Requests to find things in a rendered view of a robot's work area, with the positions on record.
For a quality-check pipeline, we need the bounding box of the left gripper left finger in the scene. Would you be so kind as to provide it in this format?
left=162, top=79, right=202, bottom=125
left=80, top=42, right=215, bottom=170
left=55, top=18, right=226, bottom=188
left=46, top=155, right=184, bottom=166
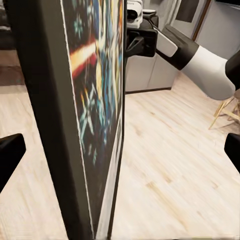
left=0, top=133, right=26, bottom=193

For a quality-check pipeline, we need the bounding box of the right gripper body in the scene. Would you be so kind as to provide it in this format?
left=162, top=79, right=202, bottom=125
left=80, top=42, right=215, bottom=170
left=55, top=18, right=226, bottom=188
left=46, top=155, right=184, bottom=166
left=126, top=22, right=158, bottom=58

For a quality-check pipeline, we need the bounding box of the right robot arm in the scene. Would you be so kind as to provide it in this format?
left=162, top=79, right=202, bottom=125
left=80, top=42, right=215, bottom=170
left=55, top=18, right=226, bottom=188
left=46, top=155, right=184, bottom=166
left=125, top=0, right=240, bottom=101

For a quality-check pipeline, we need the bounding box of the poster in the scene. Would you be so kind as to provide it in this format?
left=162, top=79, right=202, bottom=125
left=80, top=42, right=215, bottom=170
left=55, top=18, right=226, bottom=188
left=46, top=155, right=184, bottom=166
left=2, top=0, right=128, bottom=240

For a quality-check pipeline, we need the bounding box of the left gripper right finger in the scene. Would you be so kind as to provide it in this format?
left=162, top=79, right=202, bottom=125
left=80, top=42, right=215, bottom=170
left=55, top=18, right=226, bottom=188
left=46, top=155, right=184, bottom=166
left=224, top=133, right=240, bottom=173

